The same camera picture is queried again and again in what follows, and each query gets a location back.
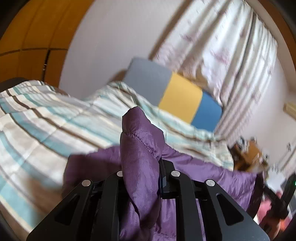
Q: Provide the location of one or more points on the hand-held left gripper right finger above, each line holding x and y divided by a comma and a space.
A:
165, 183

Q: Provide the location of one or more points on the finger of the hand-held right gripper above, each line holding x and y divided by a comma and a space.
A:
276, 201

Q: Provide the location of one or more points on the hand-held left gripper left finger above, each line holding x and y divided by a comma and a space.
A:
113, 185

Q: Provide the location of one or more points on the purple puffer jacket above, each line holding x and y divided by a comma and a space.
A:
143, 148

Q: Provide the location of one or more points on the pink cloth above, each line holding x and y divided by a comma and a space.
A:
266, 208

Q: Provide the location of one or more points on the wooden side table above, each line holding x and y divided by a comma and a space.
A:
249, 157

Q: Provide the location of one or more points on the beige air conditioner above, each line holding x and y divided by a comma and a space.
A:
290, 109

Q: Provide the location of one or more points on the grey yellow blue headboard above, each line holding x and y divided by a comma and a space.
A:
180, 97

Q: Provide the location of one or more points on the striped bed blanket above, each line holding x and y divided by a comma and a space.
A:
46, 120

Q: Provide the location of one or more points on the ship print curtain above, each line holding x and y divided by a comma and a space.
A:
219, 51

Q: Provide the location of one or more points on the wooden wardrobe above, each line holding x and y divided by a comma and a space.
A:
30, 27

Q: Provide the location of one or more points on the dark bed frame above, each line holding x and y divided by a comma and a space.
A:
11, 83

